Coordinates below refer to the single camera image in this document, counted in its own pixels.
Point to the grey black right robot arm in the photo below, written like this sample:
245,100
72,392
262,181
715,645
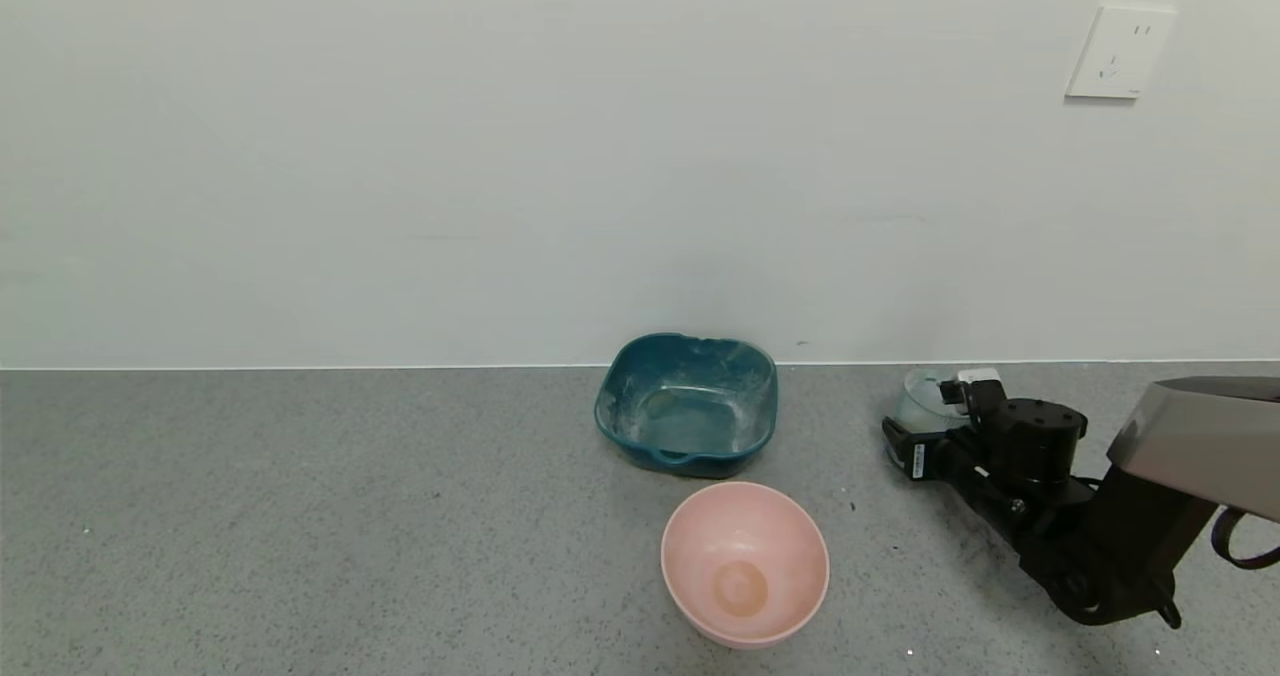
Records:
1200,436

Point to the clear plastic cup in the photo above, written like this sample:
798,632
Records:
915,401

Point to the white wall outlet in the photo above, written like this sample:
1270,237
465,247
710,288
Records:
1120,51

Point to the teal plastic basin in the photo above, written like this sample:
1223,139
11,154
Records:
690,406

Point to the pink bowl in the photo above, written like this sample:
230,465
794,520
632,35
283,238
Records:
745,566

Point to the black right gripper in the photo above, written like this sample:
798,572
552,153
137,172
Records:
912,454

